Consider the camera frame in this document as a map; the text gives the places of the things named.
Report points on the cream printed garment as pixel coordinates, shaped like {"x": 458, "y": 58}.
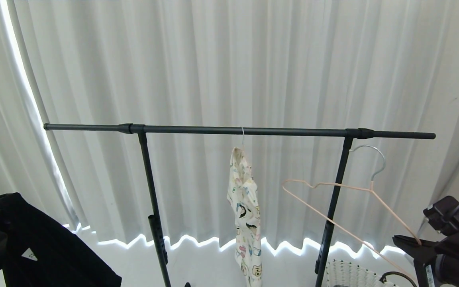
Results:
{"x": 245, "y": 215}

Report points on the black clothes rack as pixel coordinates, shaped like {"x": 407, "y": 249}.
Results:
{"x": 233, "y": 130}

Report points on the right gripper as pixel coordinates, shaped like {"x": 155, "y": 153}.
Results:
{"x": 456, "y": 267}

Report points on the white laundry basket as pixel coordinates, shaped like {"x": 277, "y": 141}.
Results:
{"x": 349, "y": 275}

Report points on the black garment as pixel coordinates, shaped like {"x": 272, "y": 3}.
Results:
{"x": 54, "y": 247}

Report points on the pink clothes hanger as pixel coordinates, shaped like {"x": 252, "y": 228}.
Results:
{"x": 243, "y": 135}
{"x": 333, "y": 184}

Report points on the white curtain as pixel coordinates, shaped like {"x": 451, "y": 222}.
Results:
{"x": 213, "y": 59}

